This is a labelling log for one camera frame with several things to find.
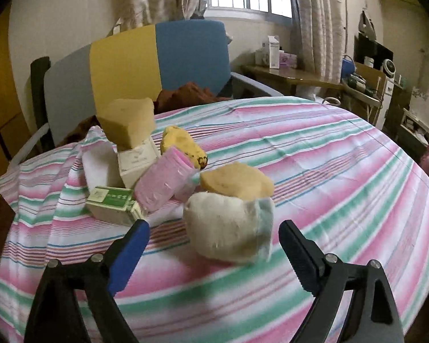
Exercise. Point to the purple tissue box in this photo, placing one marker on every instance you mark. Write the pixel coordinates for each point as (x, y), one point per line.
(287, 60)

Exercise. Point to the white bed rail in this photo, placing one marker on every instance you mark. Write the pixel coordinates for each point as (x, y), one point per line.
(28, 143)

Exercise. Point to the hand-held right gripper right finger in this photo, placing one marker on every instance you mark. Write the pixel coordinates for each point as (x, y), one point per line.
(300, 257)

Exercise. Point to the white shelf unit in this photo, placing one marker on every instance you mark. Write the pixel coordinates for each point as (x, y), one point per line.
(414, 128)

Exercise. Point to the cream cardboard box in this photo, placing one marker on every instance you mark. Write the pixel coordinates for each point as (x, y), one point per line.
(136, 164)

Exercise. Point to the curved metal rod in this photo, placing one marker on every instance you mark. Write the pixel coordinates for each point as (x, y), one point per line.
(346, 14)

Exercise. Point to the grey yellow blue headboard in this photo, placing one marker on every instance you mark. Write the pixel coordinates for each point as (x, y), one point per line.
(128, 57)

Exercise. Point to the blue bag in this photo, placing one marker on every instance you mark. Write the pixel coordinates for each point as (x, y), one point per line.
(346, 67)

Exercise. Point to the black monitor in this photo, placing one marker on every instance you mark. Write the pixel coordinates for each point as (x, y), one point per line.
(371, 50)

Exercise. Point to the dark green rolled mat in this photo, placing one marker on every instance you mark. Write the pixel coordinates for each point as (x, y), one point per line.
(39, 89)

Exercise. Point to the green white box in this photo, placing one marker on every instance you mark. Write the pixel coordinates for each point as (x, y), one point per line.
(109, 202)

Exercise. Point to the grey bed rail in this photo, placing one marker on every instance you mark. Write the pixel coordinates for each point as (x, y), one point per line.
(257, 84)

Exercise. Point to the brown blanket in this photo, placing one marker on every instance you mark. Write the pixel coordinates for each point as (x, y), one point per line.
(186, 94)

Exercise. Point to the wooden wardrobe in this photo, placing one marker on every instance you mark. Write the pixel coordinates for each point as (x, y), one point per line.
(0, 96)

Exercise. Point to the white carton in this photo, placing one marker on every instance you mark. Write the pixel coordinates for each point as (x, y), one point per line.
(273, 51)

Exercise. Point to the pink packet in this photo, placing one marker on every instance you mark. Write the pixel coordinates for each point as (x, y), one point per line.
(161, 182)

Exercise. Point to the small white fan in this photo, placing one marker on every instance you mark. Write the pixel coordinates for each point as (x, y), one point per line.
(388, 67)

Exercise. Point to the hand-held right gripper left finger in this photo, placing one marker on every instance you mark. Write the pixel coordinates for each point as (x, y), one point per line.
(127, 257)

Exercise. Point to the grey folding table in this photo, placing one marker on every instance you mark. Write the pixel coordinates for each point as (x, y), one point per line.
(361, 94)

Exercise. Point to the wooden side table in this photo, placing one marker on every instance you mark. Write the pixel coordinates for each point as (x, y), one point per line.
(300, 77)

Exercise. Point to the yellow curved sponge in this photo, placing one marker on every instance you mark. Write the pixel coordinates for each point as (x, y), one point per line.
(180, 141)

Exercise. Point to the grey triangular object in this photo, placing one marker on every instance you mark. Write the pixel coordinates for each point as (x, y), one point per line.
(367, 26)

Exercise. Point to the brown cardboard box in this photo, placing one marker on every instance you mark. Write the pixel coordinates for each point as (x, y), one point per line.
(370, 75)

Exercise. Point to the tan heart-shaped sponge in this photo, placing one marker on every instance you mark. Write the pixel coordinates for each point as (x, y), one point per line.
(127, 121)

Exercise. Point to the pink green striped tablecloth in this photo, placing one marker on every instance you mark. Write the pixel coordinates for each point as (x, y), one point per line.
(325, 171)

